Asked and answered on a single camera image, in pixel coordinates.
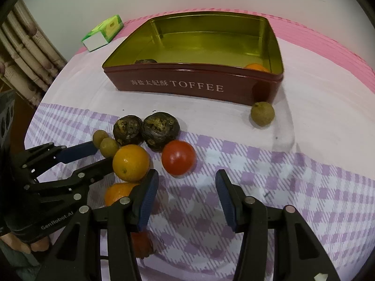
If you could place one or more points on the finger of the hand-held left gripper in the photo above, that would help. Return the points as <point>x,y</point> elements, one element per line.
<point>96,169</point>
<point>79,151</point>

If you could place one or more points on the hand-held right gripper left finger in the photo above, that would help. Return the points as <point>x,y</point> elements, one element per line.
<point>148,199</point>

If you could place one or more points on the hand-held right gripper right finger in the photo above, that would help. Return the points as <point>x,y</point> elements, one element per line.
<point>225,199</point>

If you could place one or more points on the brown longan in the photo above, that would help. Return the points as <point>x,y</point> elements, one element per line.
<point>109,147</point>
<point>99,136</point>
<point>262,114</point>

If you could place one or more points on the orange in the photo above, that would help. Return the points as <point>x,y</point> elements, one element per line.
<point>256,67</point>
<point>117,194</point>
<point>131,162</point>

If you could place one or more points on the red tomato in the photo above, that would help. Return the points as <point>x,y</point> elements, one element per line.
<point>143,244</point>
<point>178,157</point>

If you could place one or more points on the dark water chestnut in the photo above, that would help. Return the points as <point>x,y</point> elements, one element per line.
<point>127,130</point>
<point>156,131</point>
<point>145,61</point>

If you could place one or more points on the dark red tin box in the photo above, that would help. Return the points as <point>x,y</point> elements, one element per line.
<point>175,85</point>

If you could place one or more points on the person's left hand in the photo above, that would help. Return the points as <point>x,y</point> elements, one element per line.
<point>35,244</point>

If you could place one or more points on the purple checked cloth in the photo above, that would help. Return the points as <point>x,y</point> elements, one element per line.
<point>263,166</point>

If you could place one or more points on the green tissue box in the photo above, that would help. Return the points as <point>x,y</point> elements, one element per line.
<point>99,39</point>

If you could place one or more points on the beige patterned curtain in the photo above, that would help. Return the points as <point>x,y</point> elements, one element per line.
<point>23,49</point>

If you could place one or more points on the pink striped blanket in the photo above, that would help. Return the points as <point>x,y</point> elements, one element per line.
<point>322,93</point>

